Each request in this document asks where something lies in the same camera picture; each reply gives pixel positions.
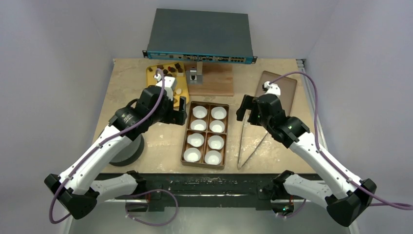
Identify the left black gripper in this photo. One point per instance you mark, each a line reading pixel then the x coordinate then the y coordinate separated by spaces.
pixel 177 117

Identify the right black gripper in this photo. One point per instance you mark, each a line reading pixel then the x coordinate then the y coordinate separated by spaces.
pixel 246 106

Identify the metal tongs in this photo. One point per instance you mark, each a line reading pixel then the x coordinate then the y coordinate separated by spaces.
pixel 251 140

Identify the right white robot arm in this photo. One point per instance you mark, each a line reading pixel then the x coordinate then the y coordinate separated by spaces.
pixel 344 195

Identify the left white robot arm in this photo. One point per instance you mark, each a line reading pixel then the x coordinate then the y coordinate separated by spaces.
pixel 77 188

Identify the brown chocolate box tray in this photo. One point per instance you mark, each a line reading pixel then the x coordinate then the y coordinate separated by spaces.
pixel 206 134

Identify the brown box lid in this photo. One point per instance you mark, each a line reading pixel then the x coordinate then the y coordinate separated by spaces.
pixel 287 86

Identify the grey metal stand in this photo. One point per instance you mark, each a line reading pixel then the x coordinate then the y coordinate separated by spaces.
pixel 195 74

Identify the yellow tray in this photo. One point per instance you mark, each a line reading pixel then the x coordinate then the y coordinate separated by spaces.
pixel 171 69

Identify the wooden board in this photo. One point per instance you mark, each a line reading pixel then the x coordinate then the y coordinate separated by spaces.
pixel 217 80

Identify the grey round speaker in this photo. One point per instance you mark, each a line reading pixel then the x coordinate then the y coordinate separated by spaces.
pixel 129 154

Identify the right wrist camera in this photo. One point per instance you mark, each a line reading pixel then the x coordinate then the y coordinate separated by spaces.
pixel 271 88

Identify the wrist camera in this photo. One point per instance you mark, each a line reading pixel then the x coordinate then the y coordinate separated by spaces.
pixel 271 88
pixel 169 84

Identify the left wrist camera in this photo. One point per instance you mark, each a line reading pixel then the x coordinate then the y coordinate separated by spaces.
pixel 169 84

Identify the blue network switch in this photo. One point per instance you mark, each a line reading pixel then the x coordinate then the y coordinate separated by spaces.
pixel 205 36

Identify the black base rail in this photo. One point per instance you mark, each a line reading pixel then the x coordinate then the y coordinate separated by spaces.
pixel 256 191

